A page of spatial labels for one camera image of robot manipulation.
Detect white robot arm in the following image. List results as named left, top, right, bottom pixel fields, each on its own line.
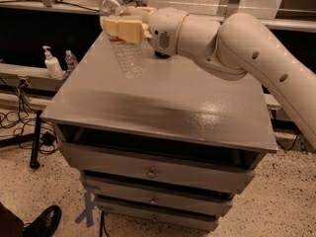
left=101, top=6, right=316, bottom=147

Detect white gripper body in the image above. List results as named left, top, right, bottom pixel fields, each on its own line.
left=148, top=8, right=189, bottom=56

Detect clear plastic water bottle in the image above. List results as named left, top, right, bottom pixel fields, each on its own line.
left=100, top=0, right=145, bottom=79

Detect metal railing frame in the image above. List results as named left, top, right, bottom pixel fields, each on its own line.
left=0, top=0, right=316, bottom=31

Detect blue soda can upright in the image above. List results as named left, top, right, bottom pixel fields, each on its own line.
left=155, top=51, right=171, bottom=59

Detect black leather shoe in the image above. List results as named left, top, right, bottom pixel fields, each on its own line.
left=22, top=204, right=62, bottom=237

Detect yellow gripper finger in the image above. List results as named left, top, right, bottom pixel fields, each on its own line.
left=124, top=6, right=156, bottom=22
left=102, top=18, right=144, bottom=44

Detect bottom grey drawer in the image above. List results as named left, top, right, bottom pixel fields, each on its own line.
left=95, top=197, right=219, bottom=231

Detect grey drawer cabinet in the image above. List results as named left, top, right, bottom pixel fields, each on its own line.
left=40, top=30, right=278, bottom=233

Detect small clear bottle on shelf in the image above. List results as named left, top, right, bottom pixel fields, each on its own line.
left=65, top=50, right=78, bottom=71

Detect black stand leg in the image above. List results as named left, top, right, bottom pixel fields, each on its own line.
left=30, top=111, right=41, bottom=169

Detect white pump dispenser bottle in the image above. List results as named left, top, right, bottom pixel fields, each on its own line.
left=42, top=45, right=62, bottom=79

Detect top grey drawer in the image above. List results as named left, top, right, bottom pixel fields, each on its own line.
left=60, top=142, right=254, bottom=194

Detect black floor cables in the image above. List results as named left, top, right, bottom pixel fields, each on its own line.
left=0, top=77, right=60, bottom=156

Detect grey drawer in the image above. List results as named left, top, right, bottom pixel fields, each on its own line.
left=60, top=142, right=254, bottom=194
left=95, top=197, right=219, bottom=231
left=80, top=175, right=232, bottom=216

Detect blue tape cross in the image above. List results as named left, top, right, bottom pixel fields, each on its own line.
left=75, top=193, right=96, bottom=228

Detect middle grey drawer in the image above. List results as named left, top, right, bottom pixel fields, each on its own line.
left=80, top=175, right=232, bottom=216

